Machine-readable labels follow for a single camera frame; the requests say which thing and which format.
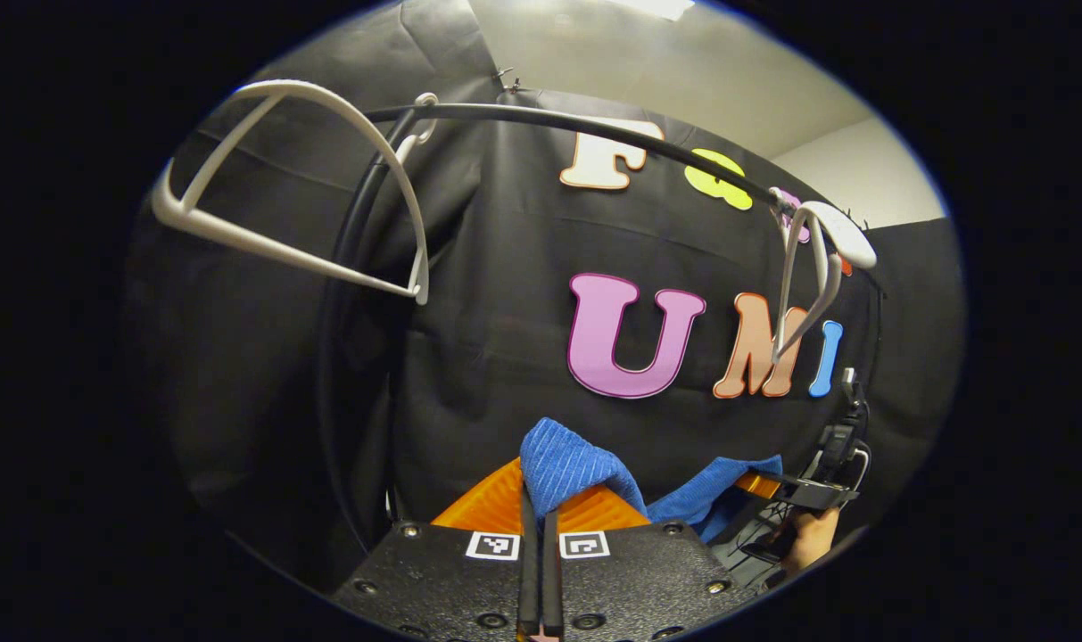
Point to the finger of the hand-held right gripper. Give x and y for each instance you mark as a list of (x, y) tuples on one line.
[(759, 486)]

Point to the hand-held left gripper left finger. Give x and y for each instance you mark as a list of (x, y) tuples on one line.
[(528, 580)]

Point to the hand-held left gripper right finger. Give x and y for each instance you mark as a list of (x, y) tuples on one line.
[(551, 580)]

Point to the white plastic clothes hanger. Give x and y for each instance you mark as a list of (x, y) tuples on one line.
[(300, 86), (848, 234)]

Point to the black clothes rack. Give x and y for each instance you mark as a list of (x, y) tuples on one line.
[(523, 113)]

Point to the black backdrop cloth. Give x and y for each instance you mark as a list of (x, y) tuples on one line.
[(505, 312)]

